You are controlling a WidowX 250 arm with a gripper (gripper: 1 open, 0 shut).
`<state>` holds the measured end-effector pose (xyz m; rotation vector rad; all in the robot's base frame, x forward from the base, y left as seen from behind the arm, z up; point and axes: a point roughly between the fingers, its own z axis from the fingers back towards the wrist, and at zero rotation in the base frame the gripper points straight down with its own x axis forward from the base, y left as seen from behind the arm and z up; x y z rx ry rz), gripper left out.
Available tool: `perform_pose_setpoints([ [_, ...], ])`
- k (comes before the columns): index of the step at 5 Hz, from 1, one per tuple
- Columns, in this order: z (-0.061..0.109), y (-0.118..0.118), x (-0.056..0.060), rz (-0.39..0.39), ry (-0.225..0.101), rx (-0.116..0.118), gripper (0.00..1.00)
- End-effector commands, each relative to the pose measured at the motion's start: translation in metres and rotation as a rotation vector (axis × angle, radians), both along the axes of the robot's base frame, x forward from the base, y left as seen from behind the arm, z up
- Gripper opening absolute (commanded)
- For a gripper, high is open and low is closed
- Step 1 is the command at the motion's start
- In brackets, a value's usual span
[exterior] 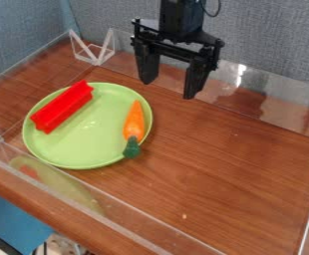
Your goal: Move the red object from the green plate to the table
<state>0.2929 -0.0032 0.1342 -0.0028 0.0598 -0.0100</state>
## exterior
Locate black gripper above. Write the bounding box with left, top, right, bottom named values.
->
left=131, top=17, right=225, bottom=100

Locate red rectangular block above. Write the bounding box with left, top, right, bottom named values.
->
left=31, top=81, right=94, bottom=133

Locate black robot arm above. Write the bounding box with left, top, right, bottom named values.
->
left=131, top=0, right=225, bottom=100

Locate green plate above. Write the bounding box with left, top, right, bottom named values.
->
left=22, top=82, right=154, bottom=170

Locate blue object under table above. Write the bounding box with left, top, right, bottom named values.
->
left=0, top=196, right=54, bottom=255

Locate orange toy carrot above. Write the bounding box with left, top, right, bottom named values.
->
left=123, top=101, right=146, bottom=158

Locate black cable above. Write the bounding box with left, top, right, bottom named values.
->
left=201, top=0, right=222, bottom=18

